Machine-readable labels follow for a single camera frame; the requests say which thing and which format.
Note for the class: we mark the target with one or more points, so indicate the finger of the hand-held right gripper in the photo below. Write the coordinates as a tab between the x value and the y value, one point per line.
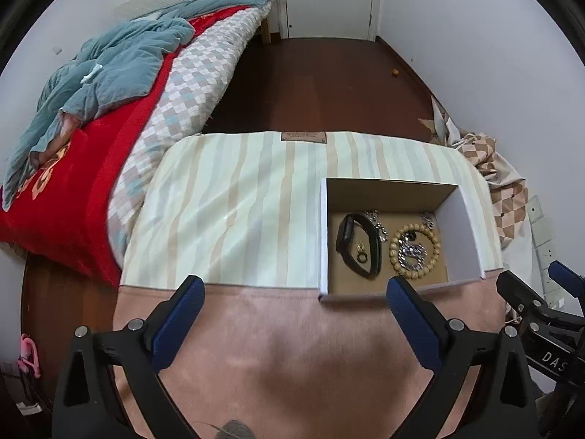
566	274
518	290

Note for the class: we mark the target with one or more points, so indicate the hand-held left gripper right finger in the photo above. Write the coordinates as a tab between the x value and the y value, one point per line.
413	320

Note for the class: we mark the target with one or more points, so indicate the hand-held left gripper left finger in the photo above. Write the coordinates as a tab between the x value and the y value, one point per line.
180	320

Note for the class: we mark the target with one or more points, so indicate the white cardboard box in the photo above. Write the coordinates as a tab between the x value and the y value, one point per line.
459	238

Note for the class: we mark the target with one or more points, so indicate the black smart band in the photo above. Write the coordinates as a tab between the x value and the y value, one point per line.
372	249

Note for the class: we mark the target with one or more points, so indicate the white power strip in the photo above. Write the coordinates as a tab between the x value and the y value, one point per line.
546	242

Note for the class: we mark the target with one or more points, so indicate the brown checkered cloth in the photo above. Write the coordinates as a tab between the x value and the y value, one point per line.
498	178

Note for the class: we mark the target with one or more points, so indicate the pink slippers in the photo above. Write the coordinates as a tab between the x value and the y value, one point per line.
28	356

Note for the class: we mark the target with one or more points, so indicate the red floral blanket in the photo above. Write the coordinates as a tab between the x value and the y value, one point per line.
77	183

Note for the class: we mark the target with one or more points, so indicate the checkered bed sheet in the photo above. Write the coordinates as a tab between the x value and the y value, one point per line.
187	96

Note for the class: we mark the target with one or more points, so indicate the blue quilt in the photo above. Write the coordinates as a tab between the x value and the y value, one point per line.
114	68

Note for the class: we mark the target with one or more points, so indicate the white tissue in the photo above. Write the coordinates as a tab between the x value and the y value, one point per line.
90	74

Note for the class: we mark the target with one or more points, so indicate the white door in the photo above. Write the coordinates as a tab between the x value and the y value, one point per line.
329	0

